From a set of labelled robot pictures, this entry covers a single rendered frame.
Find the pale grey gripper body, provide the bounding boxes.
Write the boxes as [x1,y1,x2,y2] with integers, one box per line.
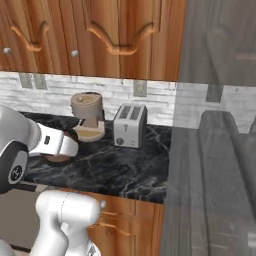
[59,133,80,158]

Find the brown round object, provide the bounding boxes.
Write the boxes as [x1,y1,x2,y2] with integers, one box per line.
[45,128,80,164]

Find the beige coffee machine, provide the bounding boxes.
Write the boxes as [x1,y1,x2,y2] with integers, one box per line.
[70,92,107,143]

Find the silver two-slot toaster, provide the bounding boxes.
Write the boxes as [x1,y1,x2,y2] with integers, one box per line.
[112,102,149,150]

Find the wooden drawer front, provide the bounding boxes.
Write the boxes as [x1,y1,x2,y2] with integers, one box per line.
[94,195,138,218]

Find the wooden base cupboard door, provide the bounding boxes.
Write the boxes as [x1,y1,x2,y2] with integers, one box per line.
[87,214,138,256]

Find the grey fridge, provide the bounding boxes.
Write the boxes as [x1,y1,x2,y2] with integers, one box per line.
[159,0,256,256]

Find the grey wall socket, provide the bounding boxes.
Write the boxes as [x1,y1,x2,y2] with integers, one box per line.
[18,73,34,90]
[33,73,48,91]
[133,79,148,98]

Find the wooden drawer handle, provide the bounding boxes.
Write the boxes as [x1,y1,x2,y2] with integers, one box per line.
[99,210,118,217]

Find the wooden cupboard door handle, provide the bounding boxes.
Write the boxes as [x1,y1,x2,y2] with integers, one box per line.
[87,222,132,238]

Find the wooden wall cupboard door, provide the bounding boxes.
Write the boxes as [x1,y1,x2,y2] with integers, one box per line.
[0,0,63,75]
[60,0,188,82]

